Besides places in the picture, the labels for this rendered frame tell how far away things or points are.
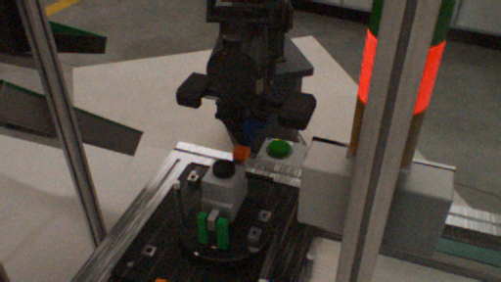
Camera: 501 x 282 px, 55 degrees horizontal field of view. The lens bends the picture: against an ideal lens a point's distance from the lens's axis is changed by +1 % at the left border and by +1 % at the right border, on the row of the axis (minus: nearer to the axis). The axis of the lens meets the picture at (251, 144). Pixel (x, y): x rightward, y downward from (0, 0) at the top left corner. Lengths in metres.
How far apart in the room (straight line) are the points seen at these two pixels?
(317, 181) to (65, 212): 0.63
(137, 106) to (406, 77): 0.95
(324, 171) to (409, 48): 0.14
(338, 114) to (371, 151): 0.82
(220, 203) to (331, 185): 0.25
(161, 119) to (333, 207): 0.76
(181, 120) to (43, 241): 0.41
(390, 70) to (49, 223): 0.74
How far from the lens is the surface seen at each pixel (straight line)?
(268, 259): 0.68
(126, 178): 0.99
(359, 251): 0.42
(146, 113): 1.17
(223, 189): 0.61
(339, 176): 0.40
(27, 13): 0.59
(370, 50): 0.34
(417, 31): 0.29
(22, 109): 0.65
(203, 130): 1.09
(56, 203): 0.98
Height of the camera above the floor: 1.50
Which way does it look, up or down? 38 degrees down
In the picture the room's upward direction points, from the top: straight up
